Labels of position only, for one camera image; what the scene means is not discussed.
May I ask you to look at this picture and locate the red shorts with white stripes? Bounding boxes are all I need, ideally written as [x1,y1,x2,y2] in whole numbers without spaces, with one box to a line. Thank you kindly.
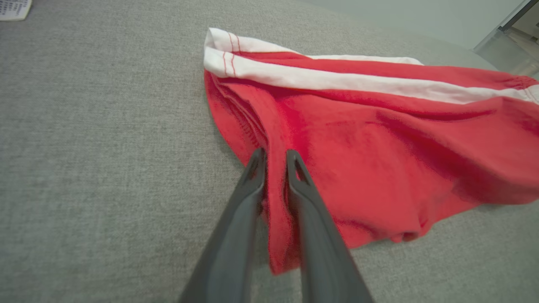
[203,27,539,276]

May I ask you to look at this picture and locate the grey fabric sofa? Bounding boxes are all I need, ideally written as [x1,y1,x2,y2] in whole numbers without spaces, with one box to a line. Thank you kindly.
[0,0,539,303]

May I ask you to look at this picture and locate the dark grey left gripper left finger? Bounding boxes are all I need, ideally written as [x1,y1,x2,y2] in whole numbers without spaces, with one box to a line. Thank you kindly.
[179,147,268,303]

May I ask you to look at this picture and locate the red jersey with black number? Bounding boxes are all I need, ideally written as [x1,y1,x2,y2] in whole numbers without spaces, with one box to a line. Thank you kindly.
[0,0,33,21]

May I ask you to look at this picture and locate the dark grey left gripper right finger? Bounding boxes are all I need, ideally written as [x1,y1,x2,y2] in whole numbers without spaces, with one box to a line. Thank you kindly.
[286,149,375,303]

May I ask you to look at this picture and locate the glass panel with grey frame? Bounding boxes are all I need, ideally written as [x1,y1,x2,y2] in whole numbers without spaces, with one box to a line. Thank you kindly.
[474,0,539,78]

